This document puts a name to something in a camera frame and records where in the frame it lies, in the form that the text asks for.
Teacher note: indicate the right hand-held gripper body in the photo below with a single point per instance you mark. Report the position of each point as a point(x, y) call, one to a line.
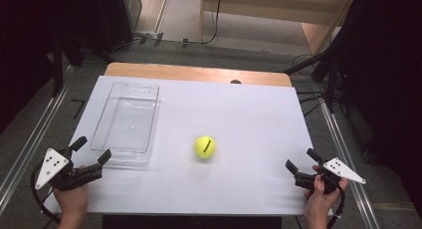
point(341, 171)

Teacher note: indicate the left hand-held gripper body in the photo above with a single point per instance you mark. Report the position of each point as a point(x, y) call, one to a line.
point(52, 166)

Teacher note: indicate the clear plastic tray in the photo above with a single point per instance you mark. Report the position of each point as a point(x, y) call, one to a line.
point(127, 122)

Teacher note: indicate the yellow tennis ball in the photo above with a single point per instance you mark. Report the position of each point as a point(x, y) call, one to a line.
point(204, 147)

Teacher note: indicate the person's right hand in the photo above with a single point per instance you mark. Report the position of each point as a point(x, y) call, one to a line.
point(319, 197)

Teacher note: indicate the person's left hand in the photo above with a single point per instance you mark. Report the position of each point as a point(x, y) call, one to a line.
point(72, 199)

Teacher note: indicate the black metal stand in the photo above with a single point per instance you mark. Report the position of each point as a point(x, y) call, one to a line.
point(57, 66)
point(331, 84)

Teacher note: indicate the small dark knob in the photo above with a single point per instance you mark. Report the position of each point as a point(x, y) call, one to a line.
point(236, 81)

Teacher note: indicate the wooden table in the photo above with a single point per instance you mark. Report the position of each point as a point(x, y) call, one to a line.
point(166, 71)

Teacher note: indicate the black cabinet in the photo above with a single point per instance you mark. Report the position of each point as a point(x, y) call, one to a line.
point(112, 20)

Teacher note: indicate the beige wooden furniture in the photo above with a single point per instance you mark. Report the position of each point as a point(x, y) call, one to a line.
point(265, 6)

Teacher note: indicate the aluminium floor rail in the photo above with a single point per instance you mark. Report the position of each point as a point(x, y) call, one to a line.
point(30, 149)
point(345, 156)

